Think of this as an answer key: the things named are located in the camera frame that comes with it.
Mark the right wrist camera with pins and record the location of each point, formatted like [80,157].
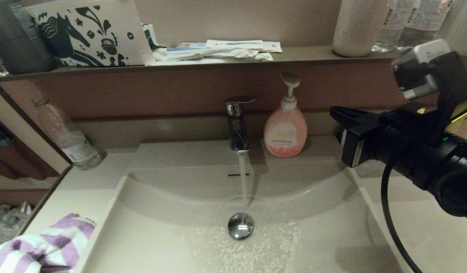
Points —
[419,64]

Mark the chrome drain stopper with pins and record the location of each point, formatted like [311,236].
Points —
[241,226]

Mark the white horse print box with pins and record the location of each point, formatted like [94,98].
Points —
[93,34]

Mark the white packet with blue print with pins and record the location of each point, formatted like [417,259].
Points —
[187,46]

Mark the wide white container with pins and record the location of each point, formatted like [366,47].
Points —
[464,26]

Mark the white ceramic sink basin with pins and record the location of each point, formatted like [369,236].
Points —
[172,235]

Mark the crumpled white packet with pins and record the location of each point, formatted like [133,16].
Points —
[218,56]

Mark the brown wooden side shelf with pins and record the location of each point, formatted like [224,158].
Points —
[17,159]

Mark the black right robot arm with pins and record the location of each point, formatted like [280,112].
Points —
[445,170]

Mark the dark grey cylinder container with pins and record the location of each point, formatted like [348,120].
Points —
[13,41]

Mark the brown wall shelf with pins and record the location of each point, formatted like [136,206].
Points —
[203,70]

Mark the chrome faucet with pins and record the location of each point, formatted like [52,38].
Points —
[238,129]

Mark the tall white bottle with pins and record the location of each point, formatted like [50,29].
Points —
[358,30]

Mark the pink soap pump bottle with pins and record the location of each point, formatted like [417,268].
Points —
[285,132]

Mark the clear water bottle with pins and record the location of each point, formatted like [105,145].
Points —
[389,34]
[419,26]

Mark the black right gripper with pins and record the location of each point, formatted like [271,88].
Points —
[364,146]

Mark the purple white striped towel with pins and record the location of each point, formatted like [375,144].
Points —
[47,246]

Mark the long white packet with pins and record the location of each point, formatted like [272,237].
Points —
[244,45]

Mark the green white patterned packet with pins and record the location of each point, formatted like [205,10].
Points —
[150,36]

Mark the clear plastic wrapped items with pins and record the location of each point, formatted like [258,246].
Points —
[5,223]

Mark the clear plastic bottle with label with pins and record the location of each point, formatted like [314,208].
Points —
[72,144]

